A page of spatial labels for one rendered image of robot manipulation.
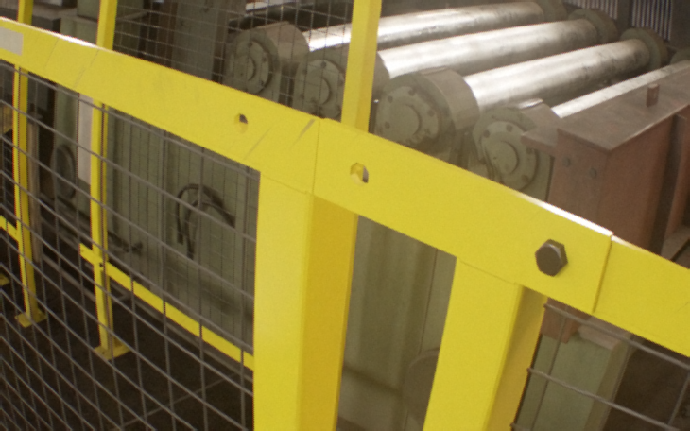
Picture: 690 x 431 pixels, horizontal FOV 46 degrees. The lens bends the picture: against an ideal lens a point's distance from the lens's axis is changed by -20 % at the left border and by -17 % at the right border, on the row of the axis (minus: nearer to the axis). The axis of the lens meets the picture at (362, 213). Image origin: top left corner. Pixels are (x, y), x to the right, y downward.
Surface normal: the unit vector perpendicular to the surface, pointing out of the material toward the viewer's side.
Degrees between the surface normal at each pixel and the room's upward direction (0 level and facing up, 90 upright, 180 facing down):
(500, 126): 75
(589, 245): 90
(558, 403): 90
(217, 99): 90
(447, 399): 90
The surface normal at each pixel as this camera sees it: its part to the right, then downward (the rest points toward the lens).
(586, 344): -0.63, 0.27
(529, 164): -0.39, 0.32
